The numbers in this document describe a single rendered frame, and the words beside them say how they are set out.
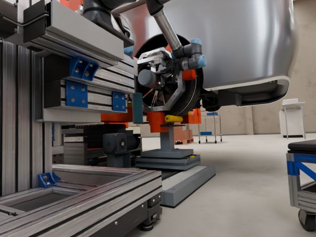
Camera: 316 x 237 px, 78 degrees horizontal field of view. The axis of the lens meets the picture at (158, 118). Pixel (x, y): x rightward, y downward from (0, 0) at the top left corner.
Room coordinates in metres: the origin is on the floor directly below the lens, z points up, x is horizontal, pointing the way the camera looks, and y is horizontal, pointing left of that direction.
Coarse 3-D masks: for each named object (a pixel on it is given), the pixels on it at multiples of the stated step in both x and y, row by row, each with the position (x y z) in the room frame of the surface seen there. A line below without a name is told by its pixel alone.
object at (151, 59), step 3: (162, 54) 1.42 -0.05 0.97; (150, 57) 1.48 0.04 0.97; (153, 57) 1.46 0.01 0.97; (156, 57) 1.45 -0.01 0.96; (162, 57) 1.43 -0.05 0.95; (165, 57) 1.44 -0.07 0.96; (138, 60) 1.54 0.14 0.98; (141, 60) 1.52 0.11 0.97; (144, 60) 1.51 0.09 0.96; (147, 60) 1.49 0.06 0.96; (150, 60) 1.48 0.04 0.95; (153, 60) 1.47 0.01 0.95; (138, 63) 1.54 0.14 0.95; (141, 63) 1.54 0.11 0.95; (144, 63) 1.54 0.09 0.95
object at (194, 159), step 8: (136, 160) 1.83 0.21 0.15; (144, 160) 1.78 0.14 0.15; (152, 160) 1.74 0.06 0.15; (160, 160) 1.70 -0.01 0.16; (168, 160) 1.66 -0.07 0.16; (176, 160) 1.62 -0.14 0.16; (184, 160) 1.58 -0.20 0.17; (192, 160) 1.71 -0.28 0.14; (168, 168) 1.66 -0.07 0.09; (176, 168) 1.62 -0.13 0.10; (184, 168) 1.59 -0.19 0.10
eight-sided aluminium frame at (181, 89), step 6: (162, 48) 1.64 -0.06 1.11; (144, 54) 1.73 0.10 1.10; (138, 66) 1.78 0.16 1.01; (180, 72) 1.56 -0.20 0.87; (180, 78) 1.61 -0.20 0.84; (180, 84) 1.56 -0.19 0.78; (180, 90) 1.56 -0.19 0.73; (174, 96) 1.64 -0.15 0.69; (180, 96) 1.63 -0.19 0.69; (168, 102) 1.62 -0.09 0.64; (174, 102) 1.64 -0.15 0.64; (144, 108) 1.74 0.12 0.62; (150, 108) 1.71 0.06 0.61; (156, 108) 1.68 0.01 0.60; (162, 108) 1.65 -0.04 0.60; (168, 108) 1.64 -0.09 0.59
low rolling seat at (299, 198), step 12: (288, 144) 0.78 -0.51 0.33; (300, 144) 0.75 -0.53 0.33; (312, 144) 0.72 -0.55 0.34; (288, 156) 0.78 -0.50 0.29; (300, 156) 0.74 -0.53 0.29; (312, 156) 0.71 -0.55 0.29; (288, 168) 0.78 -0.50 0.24; (300, 168) 0.75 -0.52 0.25; (288, 180) 0.79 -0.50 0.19; (300, 192) 0.75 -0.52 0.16; (312, 192) 0.75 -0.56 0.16; (300, 204) 0.76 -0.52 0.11; (312, 204) 0.72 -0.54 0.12; (300, 216) 0.80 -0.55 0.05; (312, 216) 0.77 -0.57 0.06; (312, 228) 0.76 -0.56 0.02
